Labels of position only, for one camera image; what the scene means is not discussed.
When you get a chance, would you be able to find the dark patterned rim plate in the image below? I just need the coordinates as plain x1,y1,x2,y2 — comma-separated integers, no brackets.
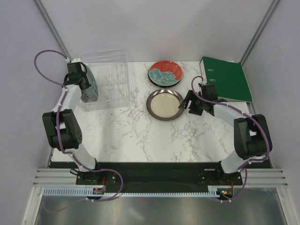
148,75,181,88

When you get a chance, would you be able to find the white cable duct right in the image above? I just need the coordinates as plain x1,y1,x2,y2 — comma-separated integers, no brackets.
208,186,234,198

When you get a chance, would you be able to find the brown rimmed cream plate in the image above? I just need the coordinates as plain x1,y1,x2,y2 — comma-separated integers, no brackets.
146,89,184,121

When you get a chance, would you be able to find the aluminium frame rail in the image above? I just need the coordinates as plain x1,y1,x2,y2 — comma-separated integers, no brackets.
33,167,287,188

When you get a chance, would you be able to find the white wire dish rack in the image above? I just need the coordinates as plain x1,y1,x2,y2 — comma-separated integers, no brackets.
78,48,131,111

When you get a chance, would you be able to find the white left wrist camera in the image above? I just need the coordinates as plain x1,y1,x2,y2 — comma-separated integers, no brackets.
65,58,82,63

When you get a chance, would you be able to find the red and teal floral plate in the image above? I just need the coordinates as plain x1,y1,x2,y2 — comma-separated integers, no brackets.
148,60,183,86

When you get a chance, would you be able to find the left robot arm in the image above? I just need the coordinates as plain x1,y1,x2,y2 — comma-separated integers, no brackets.
42,61,103,184

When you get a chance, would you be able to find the white cable duct left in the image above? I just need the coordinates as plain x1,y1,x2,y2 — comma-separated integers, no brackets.
43,185,106,196

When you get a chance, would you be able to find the white cable duct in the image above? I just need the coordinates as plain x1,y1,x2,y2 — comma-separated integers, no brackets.
43,185,106,196
208,186,234,198

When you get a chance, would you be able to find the teal green plate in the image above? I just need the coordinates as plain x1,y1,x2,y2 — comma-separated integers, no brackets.
81,65,98,103

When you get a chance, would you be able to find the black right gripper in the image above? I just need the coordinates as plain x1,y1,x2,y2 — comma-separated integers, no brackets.
179,90,207,116

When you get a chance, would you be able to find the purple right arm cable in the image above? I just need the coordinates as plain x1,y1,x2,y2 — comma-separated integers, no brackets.
191,75,270,203

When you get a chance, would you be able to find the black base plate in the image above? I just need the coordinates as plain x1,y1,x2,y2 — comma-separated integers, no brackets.
48,161,274,194

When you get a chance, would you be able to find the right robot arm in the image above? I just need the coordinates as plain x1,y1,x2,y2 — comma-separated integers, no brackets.
179,85,272,185

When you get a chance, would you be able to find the green ring binder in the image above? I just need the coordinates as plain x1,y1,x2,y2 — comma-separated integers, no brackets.
200,57,252,102

